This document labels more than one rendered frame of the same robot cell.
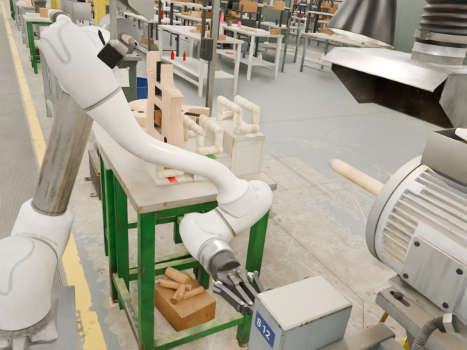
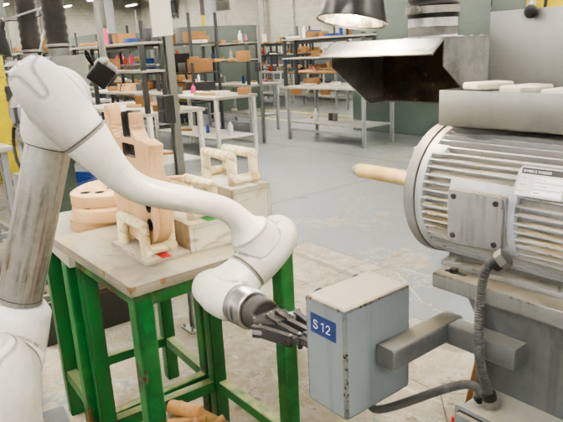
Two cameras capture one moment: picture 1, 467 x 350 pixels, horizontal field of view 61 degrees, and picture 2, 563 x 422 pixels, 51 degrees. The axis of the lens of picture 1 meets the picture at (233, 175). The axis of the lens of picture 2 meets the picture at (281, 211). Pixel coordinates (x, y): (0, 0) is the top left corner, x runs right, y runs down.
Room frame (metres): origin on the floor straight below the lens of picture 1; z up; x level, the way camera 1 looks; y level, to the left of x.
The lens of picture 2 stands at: (-0.34, 0.08, 1.52)
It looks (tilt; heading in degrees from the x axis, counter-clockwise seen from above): 15 degrees down; 353
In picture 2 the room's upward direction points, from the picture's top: 3 degrees counter-clockwise
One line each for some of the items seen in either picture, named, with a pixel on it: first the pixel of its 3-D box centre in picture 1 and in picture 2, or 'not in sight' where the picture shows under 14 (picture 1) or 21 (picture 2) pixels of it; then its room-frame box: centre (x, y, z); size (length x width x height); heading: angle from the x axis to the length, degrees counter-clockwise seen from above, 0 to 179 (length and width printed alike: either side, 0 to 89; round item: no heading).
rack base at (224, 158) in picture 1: (199, 156); (191, 225); (1.55, 0.15, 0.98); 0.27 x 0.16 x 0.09; 30
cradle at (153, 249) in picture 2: (170, 172); (160, 247); (1.39, 0.24, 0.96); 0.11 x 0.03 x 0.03; 120
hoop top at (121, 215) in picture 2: not in sight; (131, 220); (1.45, 0.33, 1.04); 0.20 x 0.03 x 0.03; 29
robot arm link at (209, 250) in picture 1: (217, 257); (247, 307); (0.87, 0.02, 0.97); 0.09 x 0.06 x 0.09; 121
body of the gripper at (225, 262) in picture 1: (230, 274); (267, 317); (0.80, -0.02, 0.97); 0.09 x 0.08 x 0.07; 31
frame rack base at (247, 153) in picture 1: (233, 144); (230, 204); (1.62, 0.02, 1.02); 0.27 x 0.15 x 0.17; 30
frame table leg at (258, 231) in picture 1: (251, 273); (287, 370); (1.47, -0.13, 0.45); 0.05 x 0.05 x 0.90; 31
